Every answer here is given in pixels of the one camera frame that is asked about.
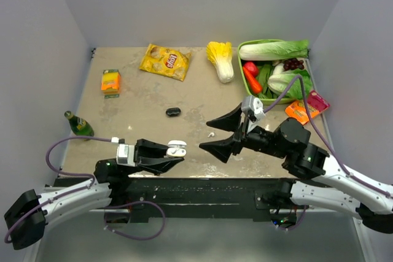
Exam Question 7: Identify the dark purple grapes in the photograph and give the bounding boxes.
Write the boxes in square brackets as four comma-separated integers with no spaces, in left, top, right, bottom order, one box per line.
[283,58,305,71]

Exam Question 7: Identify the long green white cabbage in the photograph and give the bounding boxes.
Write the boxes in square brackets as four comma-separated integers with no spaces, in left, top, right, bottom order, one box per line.
[238,39,309,61]

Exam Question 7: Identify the orange carrot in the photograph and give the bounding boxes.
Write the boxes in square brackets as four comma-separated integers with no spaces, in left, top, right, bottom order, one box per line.
[243,66,263,94]

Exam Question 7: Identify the black earbud charging case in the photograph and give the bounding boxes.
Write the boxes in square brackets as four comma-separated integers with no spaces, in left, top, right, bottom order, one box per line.
[165,107,181,117]

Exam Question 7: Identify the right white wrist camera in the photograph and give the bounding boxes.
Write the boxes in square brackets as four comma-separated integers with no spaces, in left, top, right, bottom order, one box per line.
[241,95,266,134]

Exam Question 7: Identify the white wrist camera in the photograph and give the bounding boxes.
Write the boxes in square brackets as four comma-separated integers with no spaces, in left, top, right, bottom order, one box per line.
[241,95,266,134]
[111,137,136,167]

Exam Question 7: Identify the white earbud charging case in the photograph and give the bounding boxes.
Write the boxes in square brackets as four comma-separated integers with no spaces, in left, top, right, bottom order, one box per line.
[166,140,187,158]

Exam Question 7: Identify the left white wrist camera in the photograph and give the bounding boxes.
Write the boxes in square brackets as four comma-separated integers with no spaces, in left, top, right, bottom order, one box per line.
[111,137,136,167]

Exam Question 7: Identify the orange pink snack packet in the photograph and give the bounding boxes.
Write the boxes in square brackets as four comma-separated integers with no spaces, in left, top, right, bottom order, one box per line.
[285,90,330,125]

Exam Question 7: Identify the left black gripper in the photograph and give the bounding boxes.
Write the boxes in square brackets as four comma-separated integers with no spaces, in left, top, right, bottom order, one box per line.
[123,138,184,176]

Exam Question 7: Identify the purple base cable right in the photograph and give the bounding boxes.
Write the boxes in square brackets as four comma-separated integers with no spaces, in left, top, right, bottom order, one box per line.
[274,205,308,232]

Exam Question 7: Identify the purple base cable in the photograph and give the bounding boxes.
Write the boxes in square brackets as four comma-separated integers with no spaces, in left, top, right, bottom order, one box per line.
[103,198,167,240]
[274,205,308,232]

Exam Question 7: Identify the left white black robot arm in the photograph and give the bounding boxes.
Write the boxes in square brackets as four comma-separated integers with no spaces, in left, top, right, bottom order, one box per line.
[4,137,187,250]

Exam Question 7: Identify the green plastic basket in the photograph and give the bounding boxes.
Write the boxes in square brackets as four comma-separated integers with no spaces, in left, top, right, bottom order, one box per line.
[237,39,311,106]

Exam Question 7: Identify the yellow napa cabbage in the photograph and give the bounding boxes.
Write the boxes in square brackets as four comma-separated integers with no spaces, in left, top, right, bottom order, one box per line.
[206,41,234,83]

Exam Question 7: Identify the dark green spinach leaves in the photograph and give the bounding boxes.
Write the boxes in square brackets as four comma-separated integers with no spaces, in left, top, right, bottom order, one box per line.
[257,64,284,99]

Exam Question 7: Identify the red pepper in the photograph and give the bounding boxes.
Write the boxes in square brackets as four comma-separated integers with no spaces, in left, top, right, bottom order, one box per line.
[243,61,259,77]

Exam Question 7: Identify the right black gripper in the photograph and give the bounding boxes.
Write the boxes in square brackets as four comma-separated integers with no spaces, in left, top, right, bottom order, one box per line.
[199,102,288,162]

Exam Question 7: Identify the green lettuce head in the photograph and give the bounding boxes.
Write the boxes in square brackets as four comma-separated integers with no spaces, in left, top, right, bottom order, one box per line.
[268,69,313,100]

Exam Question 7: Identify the yellow Lays chips bag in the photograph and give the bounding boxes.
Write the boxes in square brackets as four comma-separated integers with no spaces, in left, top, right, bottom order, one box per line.
[139,44,192,81]

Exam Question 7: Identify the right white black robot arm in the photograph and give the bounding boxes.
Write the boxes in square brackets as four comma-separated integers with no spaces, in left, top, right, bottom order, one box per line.
[199,97,392,234]

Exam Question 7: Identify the black base mount frame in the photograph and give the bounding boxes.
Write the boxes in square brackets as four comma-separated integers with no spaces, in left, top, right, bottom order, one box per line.
[111,177,304,228]

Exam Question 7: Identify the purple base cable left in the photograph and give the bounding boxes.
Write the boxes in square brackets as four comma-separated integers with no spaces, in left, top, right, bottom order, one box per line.
[103,198,167,240]

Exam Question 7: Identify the green glass bottle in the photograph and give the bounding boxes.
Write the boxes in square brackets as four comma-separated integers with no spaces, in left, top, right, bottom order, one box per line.
[64,110,95,137]

